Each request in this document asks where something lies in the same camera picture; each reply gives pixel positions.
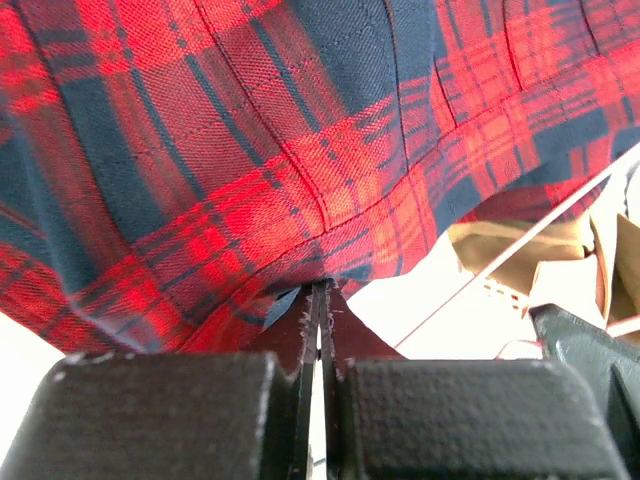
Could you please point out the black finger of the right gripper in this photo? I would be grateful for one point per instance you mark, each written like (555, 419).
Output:
(590, 350)

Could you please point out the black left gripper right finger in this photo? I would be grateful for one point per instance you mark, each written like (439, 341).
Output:
(566, 416)

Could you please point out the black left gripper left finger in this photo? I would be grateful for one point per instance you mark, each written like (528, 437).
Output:
(242, 415)

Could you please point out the pink wire hanger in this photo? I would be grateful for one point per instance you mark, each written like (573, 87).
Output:
(485, 319)

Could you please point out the red plaid skirt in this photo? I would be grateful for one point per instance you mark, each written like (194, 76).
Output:
(170, 169)

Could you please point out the brown garment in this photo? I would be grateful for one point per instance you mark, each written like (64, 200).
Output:
(586, 261)

